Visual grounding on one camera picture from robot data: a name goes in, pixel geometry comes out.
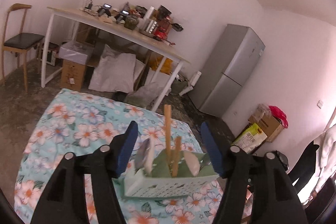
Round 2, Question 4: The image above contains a small steel spoon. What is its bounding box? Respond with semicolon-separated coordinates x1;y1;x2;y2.
134;138;150;170

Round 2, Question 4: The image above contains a black trash bin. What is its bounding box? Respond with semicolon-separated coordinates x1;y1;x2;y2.
272;151;289;171

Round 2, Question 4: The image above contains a green glass jar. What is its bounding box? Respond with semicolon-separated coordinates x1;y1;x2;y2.
124;15;139;30

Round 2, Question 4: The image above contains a cardboard box with red bag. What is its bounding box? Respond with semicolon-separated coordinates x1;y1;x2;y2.
248;103;288;143

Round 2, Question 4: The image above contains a red oil bottle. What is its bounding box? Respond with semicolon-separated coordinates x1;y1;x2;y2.
154;16;171;41

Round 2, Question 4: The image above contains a cardboard box under table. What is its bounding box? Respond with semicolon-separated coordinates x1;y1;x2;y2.
60;60;87;92

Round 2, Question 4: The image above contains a floral blue tablecloth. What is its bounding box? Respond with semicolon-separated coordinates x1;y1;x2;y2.
14;89;223;223

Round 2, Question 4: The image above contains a white pillow bag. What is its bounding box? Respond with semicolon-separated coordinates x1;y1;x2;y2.
88;44;145;93

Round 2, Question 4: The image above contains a green plastic utensil basket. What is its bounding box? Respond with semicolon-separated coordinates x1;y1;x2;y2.
123;150;219;199

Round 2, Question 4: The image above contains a grey refrigerator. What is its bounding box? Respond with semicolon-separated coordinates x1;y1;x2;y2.
189;24;265;118

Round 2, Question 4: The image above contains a white rice paddle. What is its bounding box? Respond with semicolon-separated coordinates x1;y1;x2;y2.
183;151;200;177
143;138;155;176

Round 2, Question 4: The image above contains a wooden chopstick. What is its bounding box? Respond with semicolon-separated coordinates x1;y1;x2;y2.
163;105;171;164
171;136;182;177

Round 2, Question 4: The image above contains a white side table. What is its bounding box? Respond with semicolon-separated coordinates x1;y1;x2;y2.
41;7;189;112

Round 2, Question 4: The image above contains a steel canister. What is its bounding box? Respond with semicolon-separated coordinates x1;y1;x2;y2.
142;19;158;37

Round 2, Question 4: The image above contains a rice bag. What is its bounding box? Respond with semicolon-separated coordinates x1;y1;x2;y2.
232;123;267;153

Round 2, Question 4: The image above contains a wooden chair black seat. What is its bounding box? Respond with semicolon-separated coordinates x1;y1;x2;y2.
1;3;45;93

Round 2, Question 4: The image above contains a large steel spoon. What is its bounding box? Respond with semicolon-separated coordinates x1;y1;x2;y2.
199;153;211;170

